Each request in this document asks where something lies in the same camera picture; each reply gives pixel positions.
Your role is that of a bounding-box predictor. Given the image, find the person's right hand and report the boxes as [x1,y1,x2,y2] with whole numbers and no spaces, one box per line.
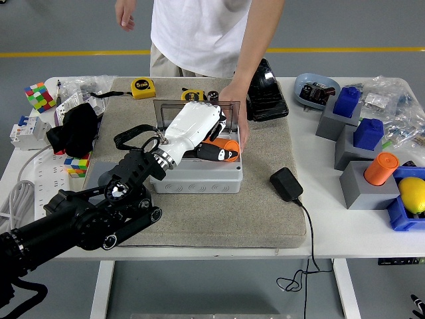
[114,0,136,33]

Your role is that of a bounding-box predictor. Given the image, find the grey plastic junction box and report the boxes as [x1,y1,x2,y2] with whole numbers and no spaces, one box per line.
[149,131,244,195]

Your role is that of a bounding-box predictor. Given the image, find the yellow tape measure black strap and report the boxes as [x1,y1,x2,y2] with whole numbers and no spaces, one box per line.
[91,78,157,100]

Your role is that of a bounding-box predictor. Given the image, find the clear bags of small parts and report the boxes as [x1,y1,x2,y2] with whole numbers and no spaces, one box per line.
[358,75,425,150]

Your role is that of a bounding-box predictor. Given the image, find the white circuit breaker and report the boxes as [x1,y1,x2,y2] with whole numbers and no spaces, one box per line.
[9,115,52,151]

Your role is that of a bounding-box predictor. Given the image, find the blue plastic bin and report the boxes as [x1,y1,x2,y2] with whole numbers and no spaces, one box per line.
[385,165,425,233]

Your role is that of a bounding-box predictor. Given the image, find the yellow lemon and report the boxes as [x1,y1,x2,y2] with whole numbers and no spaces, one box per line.
[398,177,425,215]

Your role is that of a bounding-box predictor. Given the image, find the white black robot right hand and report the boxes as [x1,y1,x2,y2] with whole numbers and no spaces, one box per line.
[410,294,425,319]

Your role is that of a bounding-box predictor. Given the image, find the blue-grey bowl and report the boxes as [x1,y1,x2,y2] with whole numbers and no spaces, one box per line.
[294,72,342,111]

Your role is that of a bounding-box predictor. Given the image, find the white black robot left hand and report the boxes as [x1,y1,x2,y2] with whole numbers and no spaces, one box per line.
[158,100,240,167]

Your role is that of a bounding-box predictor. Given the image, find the black plug adapter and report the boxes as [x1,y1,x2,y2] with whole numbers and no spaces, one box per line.
[269,167,305,203]

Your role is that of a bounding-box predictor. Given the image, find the black table control panel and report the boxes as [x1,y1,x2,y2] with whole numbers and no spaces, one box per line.
[377,257,425,266]

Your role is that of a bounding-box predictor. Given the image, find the yellow tape measure chrome face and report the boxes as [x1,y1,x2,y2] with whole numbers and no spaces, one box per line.
[181,88,206,101]

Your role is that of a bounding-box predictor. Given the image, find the white purple card packet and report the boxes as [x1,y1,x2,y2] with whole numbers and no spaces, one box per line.
[54,91,84,127]

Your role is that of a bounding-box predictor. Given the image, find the smoky transparent box lid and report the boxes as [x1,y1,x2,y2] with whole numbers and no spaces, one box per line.
[153,98,240,134]

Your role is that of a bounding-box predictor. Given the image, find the person's left hand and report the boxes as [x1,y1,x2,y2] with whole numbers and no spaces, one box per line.
[218,82,250,154]

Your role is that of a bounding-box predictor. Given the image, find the clear plastic bag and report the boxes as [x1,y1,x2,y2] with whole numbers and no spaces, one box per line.
[61,74,116,100]

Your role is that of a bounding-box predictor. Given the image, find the dark electronic parts pile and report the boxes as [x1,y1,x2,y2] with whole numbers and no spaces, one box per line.
[299,82,337,106]

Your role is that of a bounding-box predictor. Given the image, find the blue block battery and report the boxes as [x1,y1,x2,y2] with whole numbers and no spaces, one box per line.
[333,86,363,120]
[352,118,385,151]

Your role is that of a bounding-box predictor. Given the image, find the orange cylinder battery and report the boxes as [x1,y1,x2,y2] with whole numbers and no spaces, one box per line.
[202,138,240,163]
[364,152,400,187]

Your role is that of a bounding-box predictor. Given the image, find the white power strip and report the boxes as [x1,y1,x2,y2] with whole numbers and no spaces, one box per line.
[34,151,72,219]

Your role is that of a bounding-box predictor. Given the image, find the grey-brown fabric mat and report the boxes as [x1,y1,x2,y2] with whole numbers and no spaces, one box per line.
[71,76,307,249]

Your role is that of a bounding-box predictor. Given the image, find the black adapter cord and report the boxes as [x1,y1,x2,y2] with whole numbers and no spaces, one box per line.
[276,197,333,319]

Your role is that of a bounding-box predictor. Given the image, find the grey cube holder round hole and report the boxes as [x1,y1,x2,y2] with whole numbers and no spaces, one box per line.
[84,161,117,197]

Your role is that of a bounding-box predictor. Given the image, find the small colourful puzzle cube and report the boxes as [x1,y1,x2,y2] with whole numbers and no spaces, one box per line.
[63,152,92,179]

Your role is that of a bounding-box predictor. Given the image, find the small white module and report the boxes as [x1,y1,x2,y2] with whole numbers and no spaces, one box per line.
[84,98,108,116]

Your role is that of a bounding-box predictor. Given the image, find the white table leg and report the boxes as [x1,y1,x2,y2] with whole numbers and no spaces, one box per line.
[333,258,361,319]
[89,260,116,319]

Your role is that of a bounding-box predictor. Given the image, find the person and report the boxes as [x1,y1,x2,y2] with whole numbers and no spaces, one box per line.
[149,0,254,79]

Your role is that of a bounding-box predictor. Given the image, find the black cloth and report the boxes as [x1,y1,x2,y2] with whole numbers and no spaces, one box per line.
[46,102,100,159]

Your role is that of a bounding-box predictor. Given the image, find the large colourful puzzle cube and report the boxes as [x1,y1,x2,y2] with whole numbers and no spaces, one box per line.
[24,82,57,114]

